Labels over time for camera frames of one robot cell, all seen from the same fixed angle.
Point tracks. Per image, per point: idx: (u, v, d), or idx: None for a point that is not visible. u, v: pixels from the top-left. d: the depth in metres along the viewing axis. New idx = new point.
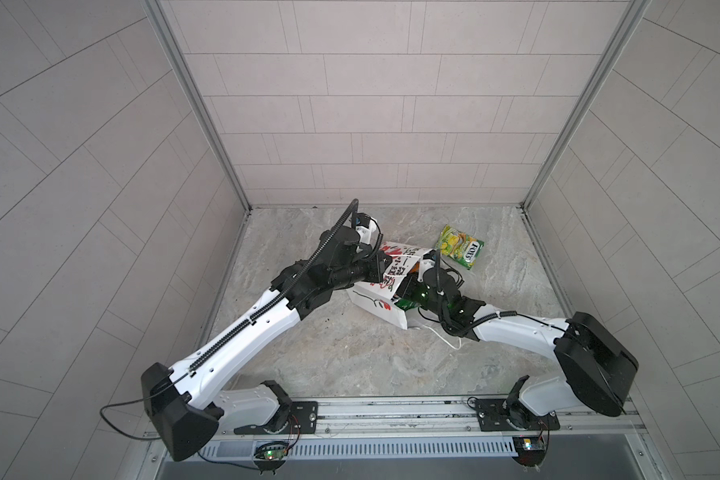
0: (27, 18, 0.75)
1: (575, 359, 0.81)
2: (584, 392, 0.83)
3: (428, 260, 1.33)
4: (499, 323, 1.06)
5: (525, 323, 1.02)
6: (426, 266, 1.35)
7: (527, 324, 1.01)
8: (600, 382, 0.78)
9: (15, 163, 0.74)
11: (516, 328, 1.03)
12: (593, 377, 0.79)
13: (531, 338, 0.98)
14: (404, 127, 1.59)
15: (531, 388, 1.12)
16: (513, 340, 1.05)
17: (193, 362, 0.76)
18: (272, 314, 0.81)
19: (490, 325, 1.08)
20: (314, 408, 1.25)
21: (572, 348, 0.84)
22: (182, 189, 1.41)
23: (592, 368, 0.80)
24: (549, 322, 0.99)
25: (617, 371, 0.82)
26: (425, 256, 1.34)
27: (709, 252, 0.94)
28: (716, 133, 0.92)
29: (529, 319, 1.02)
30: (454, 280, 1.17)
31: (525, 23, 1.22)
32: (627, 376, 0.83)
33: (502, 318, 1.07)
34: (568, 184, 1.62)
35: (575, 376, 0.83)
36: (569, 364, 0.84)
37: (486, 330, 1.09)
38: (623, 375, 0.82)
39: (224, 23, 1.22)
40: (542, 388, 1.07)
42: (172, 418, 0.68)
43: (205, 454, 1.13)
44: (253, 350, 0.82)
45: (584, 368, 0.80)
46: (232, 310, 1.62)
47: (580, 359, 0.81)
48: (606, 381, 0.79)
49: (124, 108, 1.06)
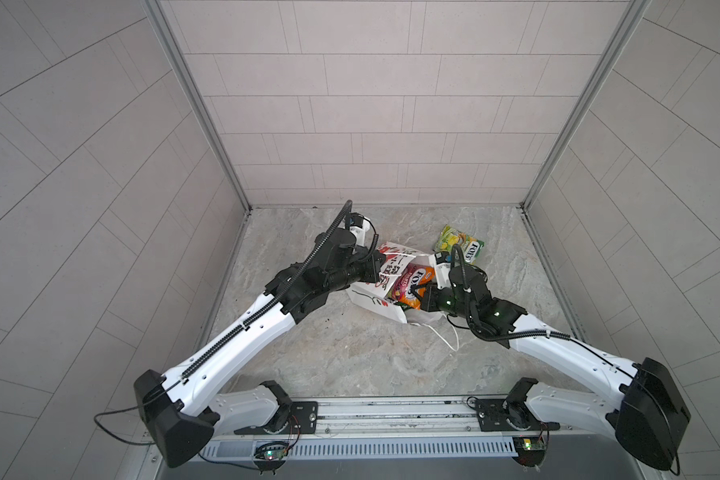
0: (27, 18, 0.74)
1: (644, 414, 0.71)
2: (637, 445, 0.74)
3: (444, 264, 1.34)
4: (551, 344, 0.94)
5: (584, 355, 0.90)
6: (443, 273, 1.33)
7: (586, 355, 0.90)
8: (667, 443, 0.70)
9: (15, 163, 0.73)
11: (572, 356, 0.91)
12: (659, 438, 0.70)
13: (588, 373, 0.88)
14: (404, 127, 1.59)
15: (551, 400, 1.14)
16: (559, 364, 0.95)
17: (186, 369, 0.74)
18: (267, 320, 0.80)
19: (539, 343, 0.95)
20: (314, 408, 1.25)
21: (641, 401, 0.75)
22: (182, 189, 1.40)
23: (660, 427, 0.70)
24: (611, 359, 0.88)
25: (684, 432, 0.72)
26: (438, 260, 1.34)
27: (709, 252, 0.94)
28: (716, 133, 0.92)
29: (588, 350, 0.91)
30: (481, 278, 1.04)
31: (525, 23, 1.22)
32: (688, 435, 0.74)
33: (553, 340, 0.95)
34: (567, 184, 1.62)
35: (632, 427, 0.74)
36: (630, 414, 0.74)
37: (529, 346, 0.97)
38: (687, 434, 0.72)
39: (224, 23, 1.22)
40: (565, 405, 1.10)
42: (164, 427, 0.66)
43: (205, 454, 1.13)
44: (247, 355, 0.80)
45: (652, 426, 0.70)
46: (232, 310, 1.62)
47: (648, 414, 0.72)
48: (670, 441, 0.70)
49: (124, 108, 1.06)
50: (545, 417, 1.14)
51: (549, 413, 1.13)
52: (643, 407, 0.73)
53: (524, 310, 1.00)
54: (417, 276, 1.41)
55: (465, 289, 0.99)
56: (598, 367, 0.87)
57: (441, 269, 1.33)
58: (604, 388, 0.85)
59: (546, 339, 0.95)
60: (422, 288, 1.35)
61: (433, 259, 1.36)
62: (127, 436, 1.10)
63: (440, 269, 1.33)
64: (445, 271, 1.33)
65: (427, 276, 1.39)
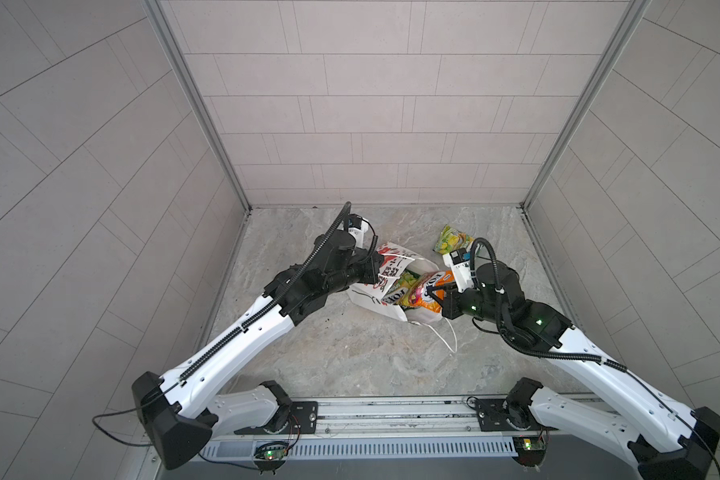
0: (27, 18, 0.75)
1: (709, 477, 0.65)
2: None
3: (464, 264, 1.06)
4: (603, 373, 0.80)
5: (639, 393, 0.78)
6: (464, 273, 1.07)
7: (642, 393, 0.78)
8: None
9: (15, 162, 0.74)
11: (625, 390, 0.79)
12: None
13: (640, 413, 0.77)
14: (405, 127, 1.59)
15: (560, 415, 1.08)
16: (601, 392, 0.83)
17: (184, 372, 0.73)
18: (265, 322, 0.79)
19: (588, 367, 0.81)
20: (314, 408, 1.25)
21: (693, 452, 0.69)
22: (182, 189, 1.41)
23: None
24: (665, 401, 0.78)
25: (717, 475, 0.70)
26: (455, 260, 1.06)
27: (709, 252, 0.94)
28: (717, 133, 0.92)
29: (644, 388, 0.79)
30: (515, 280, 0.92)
31: (525, 24, 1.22)
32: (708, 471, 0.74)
33: (606, 370, 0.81)
34: (568, 184, 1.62)
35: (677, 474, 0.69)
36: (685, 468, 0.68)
37: (573, 368, 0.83)
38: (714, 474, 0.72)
39: (224, 23, 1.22)
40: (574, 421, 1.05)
42: (161, 429, 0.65)
43: (205, 454, 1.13)
44: (245, 357, 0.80)
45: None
46: (232, 310, 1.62)
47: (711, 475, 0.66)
48: None
49: (124, 108, 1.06)
50: (545, 418, 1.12)
51: (555, 419, 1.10)
52: (697, 459, 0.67)
53: (572, 324, 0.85)
54: (435, 279, 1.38)
55: (496, 289, 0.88)
56: (655, 410, 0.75)
57: (460, 270, 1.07)
58: (655, 432, 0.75)
59: (598, 367, 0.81)
60: (440, 290, 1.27)
61: (449, 261, 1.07)
62: (127, 436, 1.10)
63: (459, 269, 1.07)
64: (467, 272, 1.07)
65: (444, 278, 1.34)
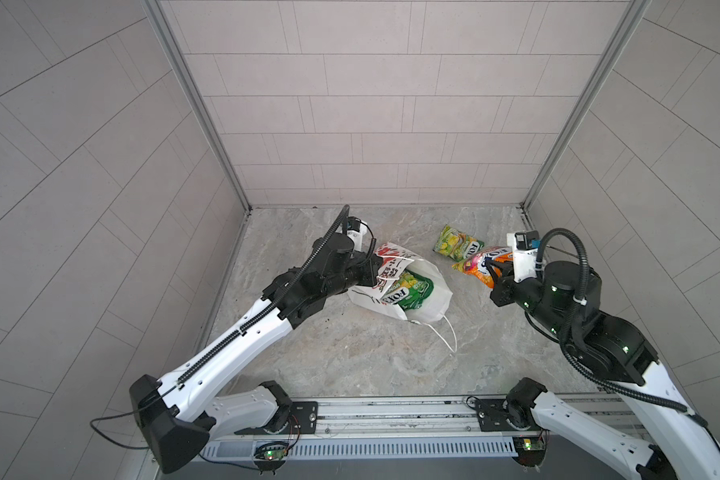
0: (27, 18, 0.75)
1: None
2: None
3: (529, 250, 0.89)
4: (680, 423, 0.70)
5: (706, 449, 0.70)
6: (526, 261, 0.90)
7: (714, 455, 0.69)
8: None
9: (16, 163, 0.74)
11: (698, 449, 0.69)
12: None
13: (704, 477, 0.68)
14: (405, 127, 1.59)
15: (567, 424, 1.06)
16: (662, 438, 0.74)
17: (182, 374, 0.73)
18: (263, 325, 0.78)
19: (667, 416, 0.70)
20: (314, 408, 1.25)
21: None
22: (182, 188, 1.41)
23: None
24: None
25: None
26: (522, 244, 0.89)
27: (709, 253, 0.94)
28: (716, 133, 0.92)
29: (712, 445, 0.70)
30: (599, 286, 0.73)
31: (525, 23, 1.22)
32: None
33: (682, 419, 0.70)
34: (567, 185, 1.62)
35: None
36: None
37: (644, 409, 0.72)
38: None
39: (225, 24, 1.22)
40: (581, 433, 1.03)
42: (158, 433, 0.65)
43: (205, 454, 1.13)
44: (243, 361, 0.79)
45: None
46: (232, 310, 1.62)
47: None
48: None
49: (124, 108, 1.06)
50: (546, 425, 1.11)
51: (560, 429, 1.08)
52: None
53: (657, 358, 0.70)
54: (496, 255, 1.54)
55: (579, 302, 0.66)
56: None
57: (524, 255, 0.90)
58: None
59: (679, 418, 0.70)
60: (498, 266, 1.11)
61: (512, 243, 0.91)
62: (128, 437, 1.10)
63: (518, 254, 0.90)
64: (530, 261, 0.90)
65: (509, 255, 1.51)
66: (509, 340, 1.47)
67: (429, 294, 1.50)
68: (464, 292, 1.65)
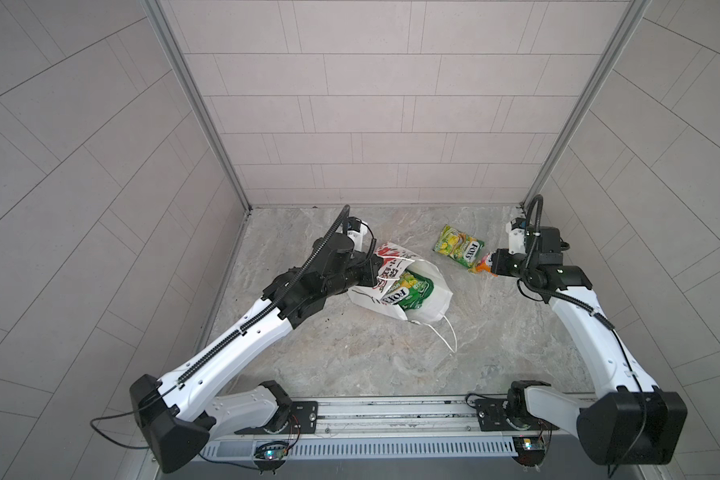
0: (27, 18, 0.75)
1: (621, 411, 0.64)
2: (584, 427, 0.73)
3: (519, 230, 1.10)
4: (589, 322, 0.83)
5: (609, 346, 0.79)
6: (517, 239, 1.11)
7: (613, 350, 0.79)
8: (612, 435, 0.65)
9: (15, 163, 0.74)
11: (600, 342, 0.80)
12: (614, 438, 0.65)
13: (600, 361, 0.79)
14: (405, 127, 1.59)
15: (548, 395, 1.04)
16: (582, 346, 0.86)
17: (183, 374, 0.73)
18: (264, 325, 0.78)
19: (579, 315, 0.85)
20: (314, 408, 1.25)
21: (625, 401, 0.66)
22: (182, 188, 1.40)
23: (625, 430, 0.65)
24: (639, 376, 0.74)
25: (642, 453, 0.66)
26: (514, 225, 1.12)
27: (709, 252, 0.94)
28: (716, 133, 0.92)
29: (617, 347, 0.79)
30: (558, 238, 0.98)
31: (525, 23, 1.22)
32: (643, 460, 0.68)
33: (592, 321, 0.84)
34: (567, 185, 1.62)
35: (595, 414, 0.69)
36: (604, 406, 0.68)
37: (566, 314, 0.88)
38: (642, 459, 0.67)
39: (225, 24, 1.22)
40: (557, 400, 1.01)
42: (158, 433, 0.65)
43: (205, 454, 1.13)
44: (244, 360, 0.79)
45: (618, 424, 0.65)
46: (232, 310, 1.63)
47: (624, 417, 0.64)
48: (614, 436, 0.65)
49: (124, 108, 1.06)
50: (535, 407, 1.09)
51: (539, 407, 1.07)
52: (624, 405, 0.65)
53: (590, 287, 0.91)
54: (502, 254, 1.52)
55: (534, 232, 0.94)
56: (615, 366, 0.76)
57: (515, 235, 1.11)
58: (604, 379, 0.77)
59: (589, 319, 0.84)
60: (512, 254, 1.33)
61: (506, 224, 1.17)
62: (128, 437, 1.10)
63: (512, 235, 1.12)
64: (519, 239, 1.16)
65: None
66: (509, 340, 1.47)
67: (429, 294, 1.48)
68: (464, 292, 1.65)
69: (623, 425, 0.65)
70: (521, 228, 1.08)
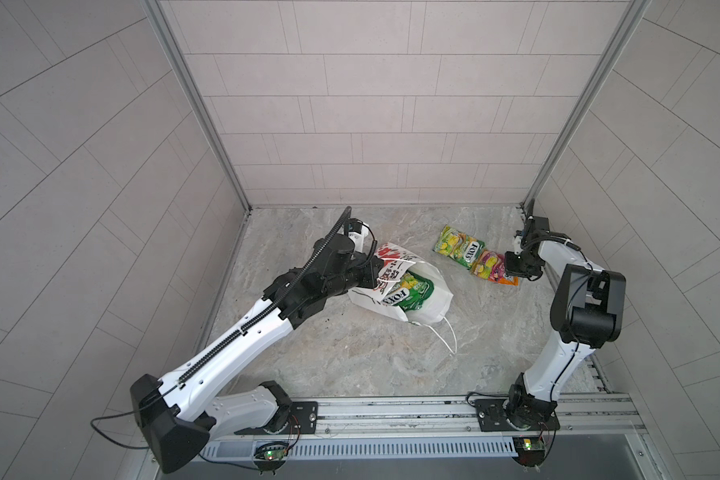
0: (27, 18, 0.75)
1: (572, 271, 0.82)
2: (554, 307, 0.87)
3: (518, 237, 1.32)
4: (561, 247, 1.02)
5: (574, 254, 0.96)
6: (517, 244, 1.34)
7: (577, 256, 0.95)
8: (568, 297, 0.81)
9: (15, 163, 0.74)
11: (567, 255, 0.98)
12: (567, 294, 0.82)
13: None
14: (405, 127, 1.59)
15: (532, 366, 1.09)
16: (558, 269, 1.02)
17: (183, 374, 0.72)
18: (264, 325, 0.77)
19: (554, 247, 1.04)
20: (314, 408, 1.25)
21: (578, 268, 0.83)
22: (182, 188, 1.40)
23: (576, 290, 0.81)
24: (595, 267, 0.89)
25: (595, 318, 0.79)
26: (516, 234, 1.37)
27: (709, 252, 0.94)
28: (716, 133, 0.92)
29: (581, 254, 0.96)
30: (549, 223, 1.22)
31: (525, 23, 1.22)
32: (596, 330, 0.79)
33: (563, 245, 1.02)
34: (567, 185, 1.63)
35: (560, 288, 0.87)
36: (564, 277, 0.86)
37: (546, 249, 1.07)
38: (595, 324, 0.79)
39: (225, 24, 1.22)
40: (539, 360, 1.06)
42: (159, 432, 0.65)
43: (205, 454, 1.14)
44: (244, 361, 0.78)
45: (569, 283, 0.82)
46: (232, 310, 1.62)
47: (575, 277, 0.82)
48: (570, 298, 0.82)
49: (124, 108, 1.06)
50: (530, 385, 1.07)
51: (536, 377, 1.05)
52: (576, 270, 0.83)
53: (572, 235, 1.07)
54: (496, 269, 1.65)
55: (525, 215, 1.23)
56: (576, 259, 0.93)
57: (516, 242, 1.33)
58: None
59: (563, 246, 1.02)
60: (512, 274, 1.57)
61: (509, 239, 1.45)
62: (127, 437, 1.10)
63: (515, 242, 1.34)
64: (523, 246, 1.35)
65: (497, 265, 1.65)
66: (508, 341, 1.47)
67: (429, 295, 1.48)
68: (464, 292, 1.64)
69: (575, 284, 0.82)
70: (519, 234, 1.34)
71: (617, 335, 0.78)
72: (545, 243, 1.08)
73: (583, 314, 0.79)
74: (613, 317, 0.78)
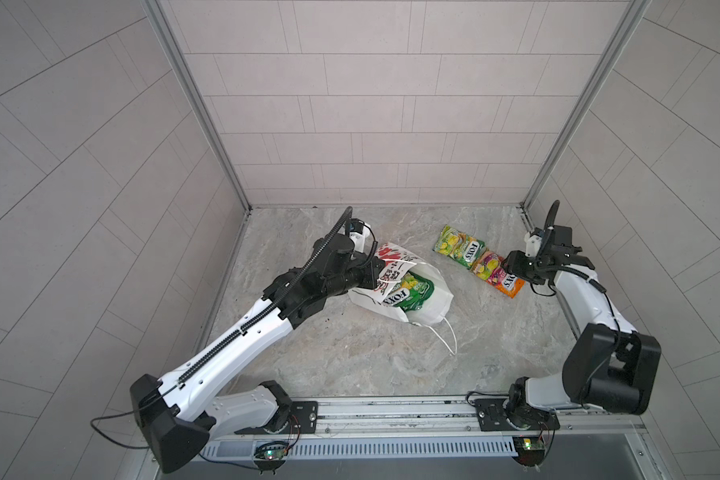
0: (27, 17, 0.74)
1: (596, 338, 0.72)
2: (570, 367, 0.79)
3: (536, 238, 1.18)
4: (584, 285, 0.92)
5: (597, 300, 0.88)
6: (531, 243, 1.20)
7: (603, 304, 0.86)
8: (590, 367, 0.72)
9: (15, 162, 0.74)
11: (591, 299, 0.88)
12: (590, 365, 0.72)
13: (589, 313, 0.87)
14: (404, 126, 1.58)
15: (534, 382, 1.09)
16: (574, 304, 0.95)
17: (182, 374, 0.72)
18: (264, 325, 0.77)
19: (576, 282, 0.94)
20: (314, 408, 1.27)
21: (603, 333, 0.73)
22: (182, 188, 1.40)
23: (600, 359, 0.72)
24: (621, 325, 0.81)
25: (618, 391, 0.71)
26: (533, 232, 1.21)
27: (709, 252, 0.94)
28: (716, 133, 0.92)
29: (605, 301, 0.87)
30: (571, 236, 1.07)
31: (525, 24, 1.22)
32: (617, 403, 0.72)
33: (586, 282, 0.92)
34: (567, 185, 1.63)
35: (579, 348, 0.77)
36: (585, 338, 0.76)
37: (564, 280, 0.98)
38: (618, 397, 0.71)
39: (224, 24, 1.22)
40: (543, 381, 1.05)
42: (159, 432, 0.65)
43: (205, 454, 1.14)
44: (244, 360, 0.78)
45: (593, 351, 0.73)
46: (232, 310, 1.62)
47: (598, 344, 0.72)
48: (591, 368, 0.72)
49: (124, 108, 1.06)
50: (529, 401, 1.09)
51: (537, 394, 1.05)
52: (601, 336, 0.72)
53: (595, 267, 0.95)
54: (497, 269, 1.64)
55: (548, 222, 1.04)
56: (600, 313, 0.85)
57: (530, 241, 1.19)
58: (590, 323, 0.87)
59: (585, 284, 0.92)
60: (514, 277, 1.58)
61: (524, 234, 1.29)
62: (127, 437, 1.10)
63: (529, 241, 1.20)
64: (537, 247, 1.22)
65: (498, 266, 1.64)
66: (508, 340, 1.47)
67: (430, 296, 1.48)
68: (464, 292, 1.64)
69: (598, 353, 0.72)
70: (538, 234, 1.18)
71: (643, 408, 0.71)
72: (563, 274, 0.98)
73: (605, 386, 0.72)
74: (637, 389, 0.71)
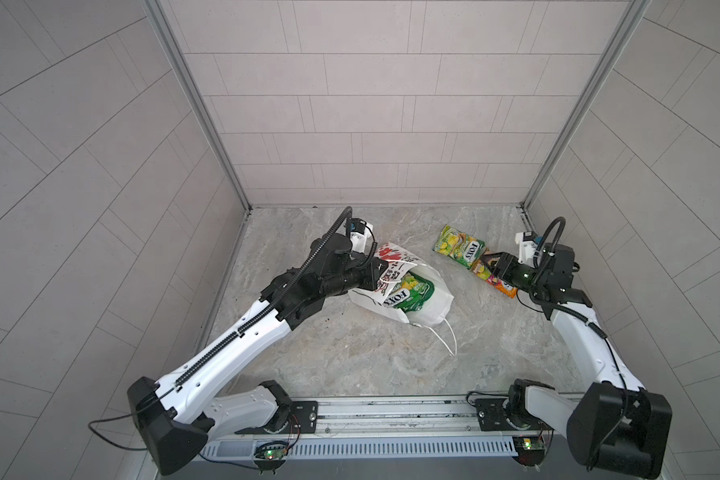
0: (27, 17, 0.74)
1: (607, 402, 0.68)
2: (574, 428, 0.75)
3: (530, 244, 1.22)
4: (584, 330, 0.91)
5: (598, 350, 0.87)
6: (527, 251, 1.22)
7: (605, 356, 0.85)
8: (601, 434, 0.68)
9: (15, 162, 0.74)
11: (593, 348, 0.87)
12: (599, 431, 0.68)
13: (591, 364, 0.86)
14: (404, 126, 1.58)
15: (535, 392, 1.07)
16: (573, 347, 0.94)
17: (180, 377, 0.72)
18: (262, 326, 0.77)
19: (576, 326, 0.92)
20: (314, 408, 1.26)
21: (612, 396, 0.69)
22: (182, 188, 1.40)
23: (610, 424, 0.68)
24: (625, 379, 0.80)
25: (628, 454, 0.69)
26: (526, 238, 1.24)
27: (709, 252, 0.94)
28: (716, 133, 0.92)
29: (607, 352, 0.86)
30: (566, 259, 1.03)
31: (525, 24, 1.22)
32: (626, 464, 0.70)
33: (586, 327, 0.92)
34: (567, 185, 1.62)
35: (583, 409, 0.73)
36: (591, 399, 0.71)
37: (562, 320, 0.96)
38: (627, 458, 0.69)
39: (224, 23, 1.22)
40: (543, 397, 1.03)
42: (157, 435, 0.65)
43: (205, 454, 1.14)
44: (242, 363, 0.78)
45: (603, 415, 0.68)
46: (232, 310, 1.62)
47: (609, 409, 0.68)
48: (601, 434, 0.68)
49: (124, 108, 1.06)
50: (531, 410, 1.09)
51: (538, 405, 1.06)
52: (611, 401, 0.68)
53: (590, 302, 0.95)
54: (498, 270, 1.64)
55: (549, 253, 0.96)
56: (604, 369, 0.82)
57: (526, 247, 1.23)
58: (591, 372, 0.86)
59: (584, 329, 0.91)
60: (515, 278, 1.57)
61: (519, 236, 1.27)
62: (127, 437, 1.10)
63: (525, 248, 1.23)
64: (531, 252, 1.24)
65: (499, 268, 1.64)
66: (508, 340, 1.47)
67: (430, 297, 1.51)
68: (464, 292, 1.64)
69: (609, 417, 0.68)
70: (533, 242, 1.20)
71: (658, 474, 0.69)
72: (560, 314, 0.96)
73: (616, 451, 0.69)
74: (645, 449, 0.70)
